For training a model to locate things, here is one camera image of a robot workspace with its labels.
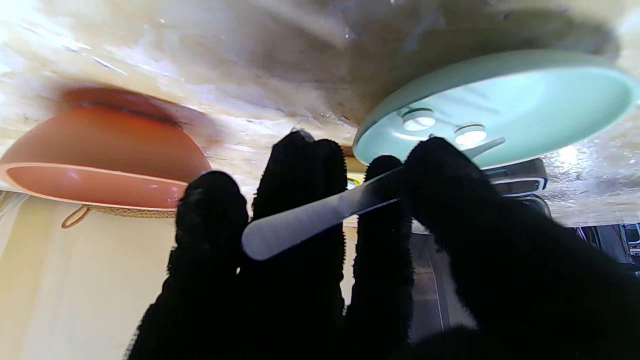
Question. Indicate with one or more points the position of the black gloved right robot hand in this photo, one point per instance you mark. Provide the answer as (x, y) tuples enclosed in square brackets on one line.
[(525, 290)]

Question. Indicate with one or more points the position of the dark pill box blue lid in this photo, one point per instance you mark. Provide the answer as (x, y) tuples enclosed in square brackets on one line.
[(515, 182)]

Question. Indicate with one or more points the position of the metal tweezers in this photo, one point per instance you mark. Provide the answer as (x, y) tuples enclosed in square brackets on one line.
[(300, 225)]

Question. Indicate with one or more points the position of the green round dish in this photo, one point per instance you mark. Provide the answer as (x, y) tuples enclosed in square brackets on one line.
[(550, 100)]

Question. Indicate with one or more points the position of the red-orange bowl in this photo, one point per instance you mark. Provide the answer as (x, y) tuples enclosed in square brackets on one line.
[(100, 145)]

